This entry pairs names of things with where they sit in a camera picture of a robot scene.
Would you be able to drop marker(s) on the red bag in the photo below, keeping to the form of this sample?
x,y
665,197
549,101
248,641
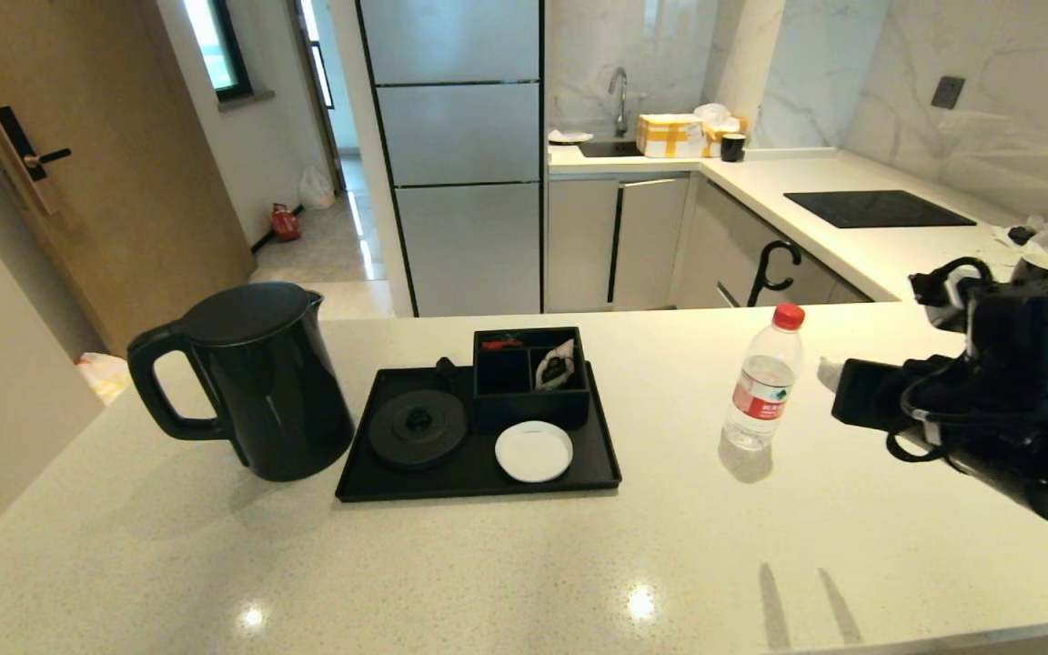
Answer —
x,y
286,224

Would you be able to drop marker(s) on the black rectangular serving tray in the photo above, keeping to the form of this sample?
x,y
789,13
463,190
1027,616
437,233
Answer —
x,y
451,480

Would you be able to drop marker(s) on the dark wall socket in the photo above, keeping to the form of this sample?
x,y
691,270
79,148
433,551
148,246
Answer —
x,y
947,93

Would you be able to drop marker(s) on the silver refrigerator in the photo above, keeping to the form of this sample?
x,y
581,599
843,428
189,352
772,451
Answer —
x,y
460,136

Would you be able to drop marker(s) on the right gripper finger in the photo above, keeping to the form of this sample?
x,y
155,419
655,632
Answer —
x,y
831,373
870,393

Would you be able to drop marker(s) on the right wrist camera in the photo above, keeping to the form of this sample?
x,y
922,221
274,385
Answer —
x,y
1033,337

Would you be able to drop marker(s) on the red packet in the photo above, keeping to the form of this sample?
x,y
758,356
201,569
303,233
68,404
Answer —
x,y
498,345

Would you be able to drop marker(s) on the brown wooden door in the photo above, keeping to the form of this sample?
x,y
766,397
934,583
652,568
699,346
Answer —
x,y
142,200

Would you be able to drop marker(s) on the white tissue on box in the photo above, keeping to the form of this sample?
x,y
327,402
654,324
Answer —
x,y
711,113

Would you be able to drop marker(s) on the black compartment organizer box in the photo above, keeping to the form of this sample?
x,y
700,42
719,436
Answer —
x,y
524,409

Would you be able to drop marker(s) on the sachet packet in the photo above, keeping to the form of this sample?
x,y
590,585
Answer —
x,y
556,367

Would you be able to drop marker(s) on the crumpled white plastic wrap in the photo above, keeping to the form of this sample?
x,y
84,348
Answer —
x,y
1047,236

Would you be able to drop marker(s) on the grey drawer cabinet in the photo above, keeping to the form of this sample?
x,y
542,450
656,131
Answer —
x,y
733,246

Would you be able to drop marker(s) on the black framed window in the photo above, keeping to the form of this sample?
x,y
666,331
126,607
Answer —
x,y
215,45

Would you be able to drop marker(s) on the small yellow taped box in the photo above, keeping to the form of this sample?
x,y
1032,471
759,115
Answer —
x,y
715,135

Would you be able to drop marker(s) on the white dish by sink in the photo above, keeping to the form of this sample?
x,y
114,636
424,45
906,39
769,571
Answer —
x,y
569,137

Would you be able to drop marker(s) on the clear water bottle green logo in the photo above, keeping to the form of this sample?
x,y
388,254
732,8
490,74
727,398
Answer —
x,y
760,391

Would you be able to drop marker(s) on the small black cup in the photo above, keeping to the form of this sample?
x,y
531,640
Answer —
x,y
732,149

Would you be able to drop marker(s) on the chrome kitchen faucet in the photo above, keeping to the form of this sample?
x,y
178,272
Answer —
x,y
620,103

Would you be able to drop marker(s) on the grey sink cabinet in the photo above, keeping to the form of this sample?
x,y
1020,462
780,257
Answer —
x,y
651,246

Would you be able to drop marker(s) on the black induction cooktop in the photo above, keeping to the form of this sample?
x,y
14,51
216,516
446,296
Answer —
x,y
874,209

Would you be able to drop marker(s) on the black electric kettle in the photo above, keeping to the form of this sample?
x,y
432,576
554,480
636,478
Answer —
x,y
278,391

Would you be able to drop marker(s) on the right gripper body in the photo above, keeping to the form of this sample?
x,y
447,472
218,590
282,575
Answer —
x,y
1024,455

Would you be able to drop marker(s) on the dark kitchen sink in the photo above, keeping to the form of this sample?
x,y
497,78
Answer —
x,y
610,149

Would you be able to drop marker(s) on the yellow white plastic bag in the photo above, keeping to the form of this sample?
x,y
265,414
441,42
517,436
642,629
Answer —
x,y
105,377

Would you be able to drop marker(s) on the cardboard box yellow tape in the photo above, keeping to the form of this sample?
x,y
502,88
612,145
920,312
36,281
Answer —
x,y
670,136

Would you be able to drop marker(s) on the black mug white inside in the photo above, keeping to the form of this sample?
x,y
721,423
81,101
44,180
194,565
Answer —
x,y
1033,269

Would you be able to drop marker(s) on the black round kettle base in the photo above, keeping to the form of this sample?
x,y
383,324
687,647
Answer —
x,y
397,441

